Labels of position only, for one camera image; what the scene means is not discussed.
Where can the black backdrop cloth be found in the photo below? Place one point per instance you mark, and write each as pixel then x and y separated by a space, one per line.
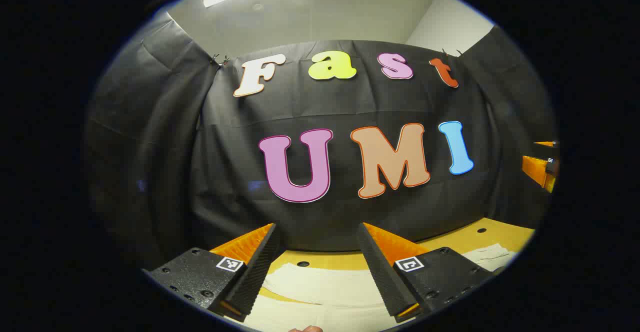
pixel 225 162

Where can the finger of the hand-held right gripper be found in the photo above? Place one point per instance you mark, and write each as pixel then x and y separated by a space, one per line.
pixel 536 171
pixel 547 144

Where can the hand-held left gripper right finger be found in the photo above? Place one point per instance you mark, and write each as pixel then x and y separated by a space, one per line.
pixel 382 272

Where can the small metal cloth clip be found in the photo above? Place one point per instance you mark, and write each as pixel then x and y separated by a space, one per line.
pixel 219 60
pixel 450 52

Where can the white jeans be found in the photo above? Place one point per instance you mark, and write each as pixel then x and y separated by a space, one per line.
pixel 325 287

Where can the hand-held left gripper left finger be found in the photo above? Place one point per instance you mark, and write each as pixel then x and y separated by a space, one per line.
pixel 257 272

